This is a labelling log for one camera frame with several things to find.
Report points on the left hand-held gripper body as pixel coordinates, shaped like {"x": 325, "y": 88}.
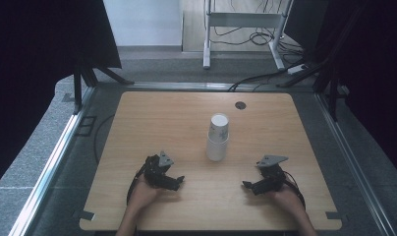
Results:
{"x": 155, "y": 170}

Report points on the white metal stand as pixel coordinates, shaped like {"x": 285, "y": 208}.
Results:
{"x": 242, "y": 19}

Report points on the round dark table grommet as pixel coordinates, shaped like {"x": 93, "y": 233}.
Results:
{"x": 240, "y": 105}

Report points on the person's right hand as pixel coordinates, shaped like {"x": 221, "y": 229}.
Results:
{"x": 290, "y": 200}

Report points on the person's left hand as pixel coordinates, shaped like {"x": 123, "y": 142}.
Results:
{"x": 142, "y": 195}

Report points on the black tripod stand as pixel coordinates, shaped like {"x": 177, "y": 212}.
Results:
{"x": 78, "y": 85}

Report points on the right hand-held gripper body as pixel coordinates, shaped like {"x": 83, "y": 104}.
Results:
{"x": 274, "y": 175}

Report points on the black metal stand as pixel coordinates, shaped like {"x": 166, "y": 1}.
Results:
{"x": 332, "y": 91}

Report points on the aluminium floor rail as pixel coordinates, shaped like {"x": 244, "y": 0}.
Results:
{"x": 186, "y": 86}
{"x": 52, "y": 164}
{"x": 353, "y": 164}

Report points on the dark curtain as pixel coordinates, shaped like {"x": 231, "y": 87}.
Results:
{"x": 39, "y": 65}
{"x": 376, "y": 82}

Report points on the stack of white paper cups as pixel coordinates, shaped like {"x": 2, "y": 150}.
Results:
{"x": 216, "y": 147}

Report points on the white power strip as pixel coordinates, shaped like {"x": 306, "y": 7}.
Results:
{"x": 297, "y": 69}

